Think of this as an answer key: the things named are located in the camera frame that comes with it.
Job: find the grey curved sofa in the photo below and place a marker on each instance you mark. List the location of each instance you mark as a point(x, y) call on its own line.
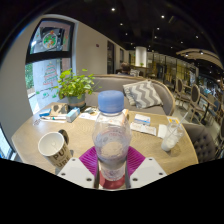
point(106, 83)

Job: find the blue white packet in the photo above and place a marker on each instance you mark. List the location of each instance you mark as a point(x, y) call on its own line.
point(142, 119)

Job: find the light blue small box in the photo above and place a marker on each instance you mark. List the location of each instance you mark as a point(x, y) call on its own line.
point(72, 114)

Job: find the plain glass window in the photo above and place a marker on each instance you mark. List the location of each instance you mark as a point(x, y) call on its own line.
point(5, 145)

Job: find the brown heart-cut cardboard stand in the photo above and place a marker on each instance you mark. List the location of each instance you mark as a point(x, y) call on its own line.
point(59, 109)

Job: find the group of wooden-framed chairs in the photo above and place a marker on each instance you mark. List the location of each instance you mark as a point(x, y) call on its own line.
point(193, 93)

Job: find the window with painted decorations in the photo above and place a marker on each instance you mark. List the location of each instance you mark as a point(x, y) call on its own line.
point(50, 76)

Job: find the blue white card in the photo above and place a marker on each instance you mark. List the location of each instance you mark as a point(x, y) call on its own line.
point(45, 112)

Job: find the clear plastic cup with straw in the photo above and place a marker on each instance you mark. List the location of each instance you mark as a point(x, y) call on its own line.
point(170, 140)

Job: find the group of ceiling spotlights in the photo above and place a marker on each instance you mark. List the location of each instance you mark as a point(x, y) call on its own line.
point(113, 9)

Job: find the yellow card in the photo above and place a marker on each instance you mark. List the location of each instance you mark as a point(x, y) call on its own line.
point(173, 120)

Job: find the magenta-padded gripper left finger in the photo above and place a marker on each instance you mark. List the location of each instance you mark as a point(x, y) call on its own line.
point(87, 160)

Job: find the clear blue-capped water bottle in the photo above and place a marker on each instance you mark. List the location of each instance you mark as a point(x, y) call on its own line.
point(111, 133)

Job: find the person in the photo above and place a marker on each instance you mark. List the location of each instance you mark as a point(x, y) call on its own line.
point(125, 68)

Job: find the white orange booklet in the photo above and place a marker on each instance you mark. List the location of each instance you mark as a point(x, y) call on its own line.
point(126, 116)

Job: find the white napkin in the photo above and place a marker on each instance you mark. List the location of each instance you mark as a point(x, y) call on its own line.
point(162, 131)

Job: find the grey white chevron cushion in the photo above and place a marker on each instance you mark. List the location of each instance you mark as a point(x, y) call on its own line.
point(143, 95)

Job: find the white printed mug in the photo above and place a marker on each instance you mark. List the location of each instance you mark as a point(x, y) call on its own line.
point(53, 146)

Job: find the grey tufted chair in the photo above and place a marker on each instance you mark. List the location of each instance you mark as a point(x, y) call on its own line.
point(200, 140)

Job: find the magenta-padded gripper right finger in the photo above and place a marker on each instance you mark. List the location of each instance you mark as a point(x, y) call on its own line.
point(136, 160)

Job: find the green potted plant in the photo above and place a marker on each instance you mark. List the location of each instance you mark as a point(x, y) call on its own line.
point(75, 85)

